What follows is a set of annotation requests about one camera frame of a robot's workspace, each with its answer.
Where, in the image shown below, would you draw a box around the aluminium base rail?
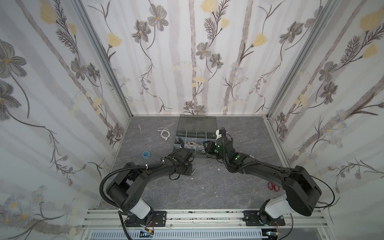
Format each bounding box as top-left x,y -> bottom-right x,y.
81,209 -> 329,230

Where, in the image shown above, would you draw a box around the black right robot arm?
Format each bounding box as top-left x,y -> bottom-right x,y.
204,128 -> 332,219

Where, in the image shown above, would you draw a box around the green compartment organizer box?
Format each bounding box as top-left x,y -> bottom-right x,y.
174,115 -> 217,157

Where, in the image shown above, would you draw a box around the white slotted cable duct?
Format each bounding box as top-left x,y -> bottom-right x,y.
88,229 -> 268,240

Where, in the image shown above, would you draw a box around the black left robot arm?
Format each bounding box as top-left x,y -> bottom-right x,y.
99,137 -> 195,240

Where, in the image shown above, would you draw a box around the red handled scissors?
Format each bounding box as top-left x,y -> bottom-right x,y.
268,182 -> 281,192

